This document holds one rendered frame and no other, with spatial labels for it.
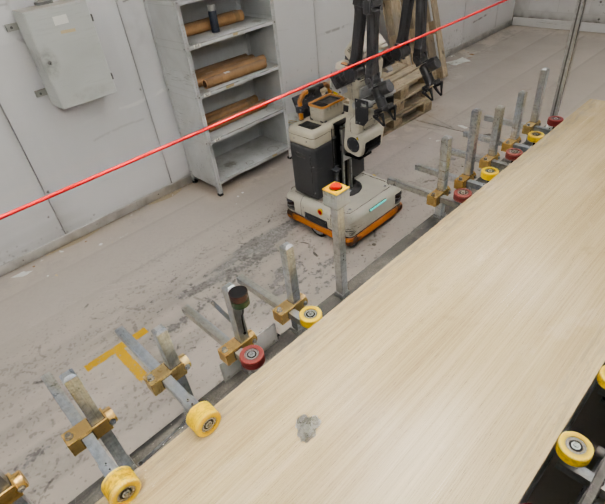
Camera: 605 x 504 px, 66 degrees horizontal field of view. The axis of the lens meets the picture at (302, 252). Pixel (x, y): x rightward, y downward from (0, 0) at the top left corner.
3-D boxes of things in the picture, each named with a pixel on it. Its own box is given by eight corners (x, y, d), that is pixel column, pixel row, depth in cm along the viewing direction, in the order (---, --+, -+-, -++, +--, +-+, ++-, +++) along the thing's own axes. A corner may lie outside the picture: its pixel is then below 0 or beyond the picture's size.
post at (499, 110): (482, 188, 265) (495, 105, 235) (485, 185, 266) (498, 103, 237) (488, 190, 262) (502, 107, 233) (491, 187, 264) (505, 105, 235)
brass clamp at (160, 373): (146, 386, 141) (141, 376, 138) (183, 359, 148) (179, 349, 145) (156, 398, 137) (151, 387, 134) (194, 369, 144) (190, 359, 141)
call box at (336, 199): (323, 206, 170) (321, 188, 165) (336, 198, 173) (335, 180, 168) (337, 213, 165) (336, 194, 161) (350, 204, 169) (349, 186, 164)
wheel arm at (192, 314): (183, 315, 178) (180, 307, 175) (190, 310, 180) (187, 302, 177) (255, 377, 152) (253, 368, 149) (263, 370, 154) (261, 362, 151)
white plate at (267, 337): (224, 381, 167) (218, 364, 160) (277, 339, 180) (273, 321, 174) (225, 382, 166) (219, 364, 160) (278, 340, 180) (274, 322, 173)
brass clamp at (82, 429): (66, 443, 128) (59, 433, 125) (111, 411, 135) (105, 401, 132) (76, 458, 124) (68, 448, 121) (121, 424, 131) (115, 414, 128)
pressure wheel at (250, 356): (240, 376, 156) (233, 353, 149) (258, 361, 160) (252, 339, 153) (255, 389, 151) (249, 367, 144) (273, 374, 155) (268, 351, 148)
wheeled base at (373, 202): (285, 218, 368) (282, 191, 352) (339, 185, 400) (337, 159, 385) (350, 250, 327) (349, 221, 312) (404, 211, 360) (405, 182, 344)
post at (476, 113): (460, 196, 248) (471, 109, 218) (463, 193, 249) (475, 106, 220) (466, 198, 245) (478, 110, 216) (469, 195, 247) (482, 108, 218)
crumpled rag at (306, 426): (300, 411, 131) (299, 406, 130) (323, 417, 129) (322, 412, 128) (288, 438, 125) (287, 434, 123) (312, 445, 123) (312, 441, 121)
